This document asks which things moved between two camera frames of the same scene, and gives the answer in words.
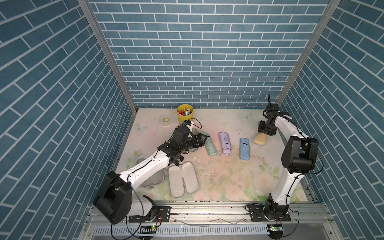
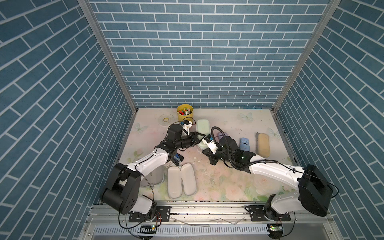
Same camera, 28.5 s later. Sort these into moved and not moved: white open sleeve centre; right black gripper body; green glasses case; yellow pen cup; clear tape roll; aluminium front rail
Moved: green glasses case; right black gripper body
Not moved: clear tape roll; aluminium front rail; white open sleeve centre; yellow pen cup
